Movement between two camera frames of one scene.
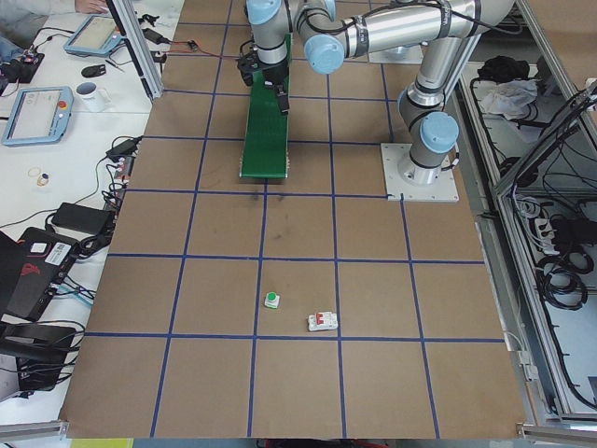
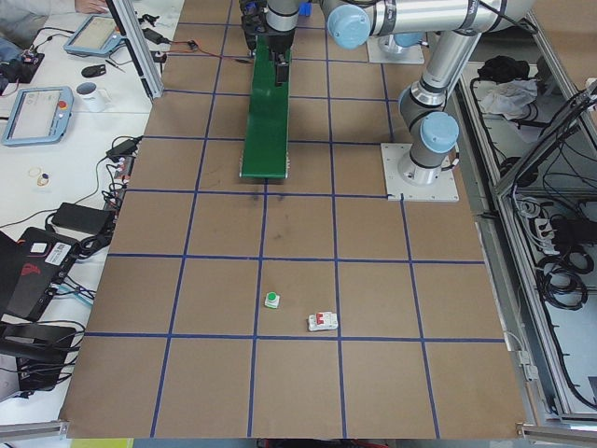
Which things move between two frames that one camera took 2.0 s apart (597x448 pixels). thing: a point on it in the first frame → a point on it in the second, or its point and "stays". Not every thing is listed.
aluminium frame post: x=141 y=48 stays
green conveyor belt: x=266 y=144 stays
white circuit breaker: x=323 y=321 stays
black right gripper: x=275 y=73 → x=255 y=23
